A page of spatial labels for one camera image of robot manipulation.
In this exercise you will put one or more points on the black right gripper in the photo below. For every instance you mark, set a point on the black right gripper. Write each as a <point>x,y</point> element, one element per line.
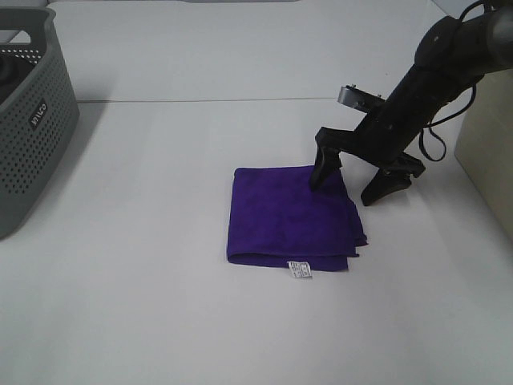
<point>384,133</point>

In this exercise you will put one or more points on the grey perforated plastic basket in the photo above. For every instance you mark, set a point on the grey perforated plastic basket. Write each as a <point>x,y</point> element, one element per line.
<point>39,111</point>

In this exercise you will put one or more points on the purple towel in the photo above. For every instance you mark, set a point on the purple towel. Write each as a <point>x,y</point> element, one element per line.
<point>276,219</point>

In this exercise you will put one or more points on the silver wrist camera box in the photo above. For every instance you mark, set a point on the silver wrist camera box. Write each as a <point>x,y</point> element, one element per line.
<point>351,96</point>

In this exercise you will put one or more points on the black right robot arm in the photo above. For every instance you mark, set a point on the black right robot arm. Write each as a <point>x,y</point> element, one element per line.
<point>453,56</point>

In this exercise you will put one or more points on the beige storage bin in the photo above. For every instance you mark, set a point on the beige storage bin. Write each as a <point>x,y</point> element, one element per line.
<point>484,145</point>

